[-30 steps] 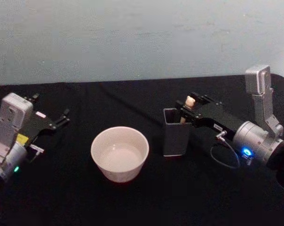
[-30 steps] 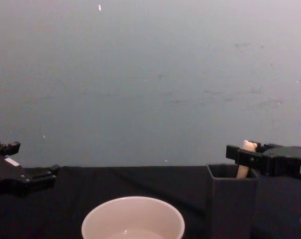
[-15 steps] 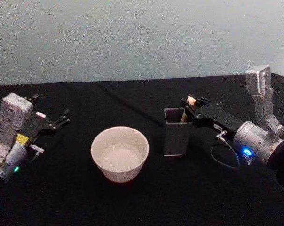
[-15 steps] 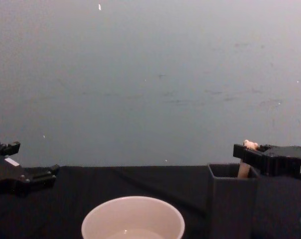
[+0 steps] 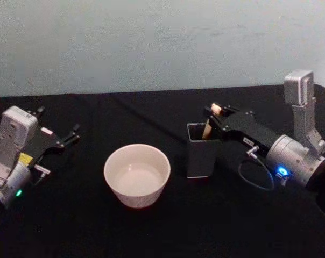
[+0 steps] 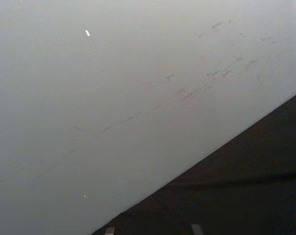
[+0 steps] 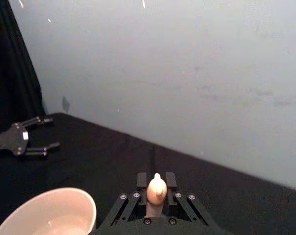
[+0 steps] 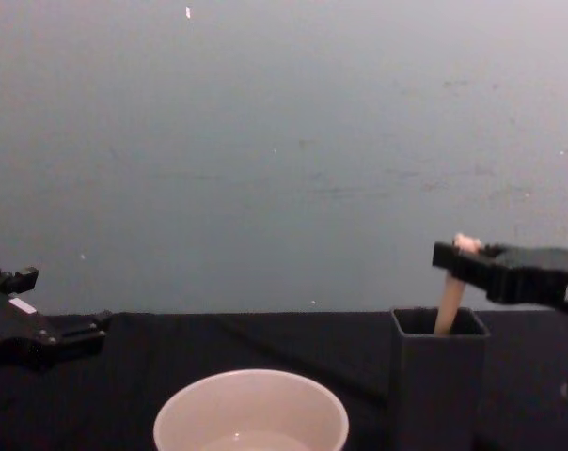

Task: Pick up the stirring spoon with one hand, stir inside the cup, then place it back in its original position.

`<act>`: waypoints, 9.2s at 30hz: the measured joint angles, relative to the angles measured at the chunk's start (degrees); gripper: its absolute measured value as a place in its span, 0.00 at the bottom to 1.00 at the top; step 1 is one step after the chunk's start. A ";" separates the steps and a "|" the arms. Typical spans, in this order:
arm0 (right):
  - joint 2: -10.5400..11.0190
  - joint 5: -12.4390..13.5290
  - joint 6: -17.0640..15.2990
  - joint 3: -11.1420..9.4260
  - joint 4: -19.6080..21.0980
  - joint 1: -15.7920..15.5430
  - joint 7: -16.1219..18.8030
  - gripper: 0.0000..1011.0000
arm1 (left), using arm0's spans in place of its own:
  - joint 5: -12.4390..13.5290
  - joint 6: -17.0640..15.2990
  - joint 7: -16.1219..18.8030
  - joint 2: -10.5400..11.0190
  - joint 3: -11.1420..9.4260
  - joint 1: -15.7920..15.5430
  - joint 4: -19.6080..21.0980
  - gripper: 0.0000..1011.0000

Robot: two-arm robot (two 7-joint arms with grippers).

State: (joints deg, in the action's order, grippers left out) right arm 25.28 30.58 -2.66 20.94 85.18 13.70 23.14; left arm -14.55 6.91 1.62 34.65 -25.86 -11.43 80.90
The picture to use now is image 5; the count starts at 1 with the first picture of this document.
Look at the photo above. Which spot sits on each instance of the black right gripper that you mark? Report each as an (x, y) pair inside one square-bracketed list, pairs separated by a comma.
[(252, 129)]

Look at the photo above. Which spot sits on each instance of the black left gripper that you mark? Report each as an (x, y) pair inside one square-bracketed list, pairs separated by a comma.
[(45, 142)]

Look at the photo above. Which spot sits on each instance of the light wooden utensil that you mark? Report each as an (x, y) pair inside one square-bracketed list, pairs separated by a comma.
[(215, 109)]

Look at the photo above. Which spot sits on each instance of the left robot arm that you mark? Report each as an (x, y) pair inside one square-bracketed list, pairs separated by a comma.
[(13, 134)]

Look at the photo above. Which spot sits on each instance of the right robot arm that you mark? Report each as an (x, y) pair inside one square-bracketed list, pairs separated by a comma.
[(294, 158)]

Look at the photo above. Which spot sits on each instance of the dark square utensil holder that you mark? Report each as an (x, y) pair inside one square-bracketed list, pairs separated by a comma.
[(200, 158)]

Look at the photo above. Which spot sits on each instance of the white round bowl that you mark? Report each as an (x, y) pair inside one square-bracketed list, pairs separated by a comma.
[(137, 177)]

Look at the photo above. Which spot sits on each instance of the black table cloth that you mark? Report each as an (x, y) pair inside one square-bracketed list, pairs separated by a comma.
[(71, 231)]

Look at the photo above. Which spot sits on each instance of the plain pale wall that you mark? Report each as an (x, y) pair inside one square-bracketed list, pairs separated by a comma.
[(151, 43)]

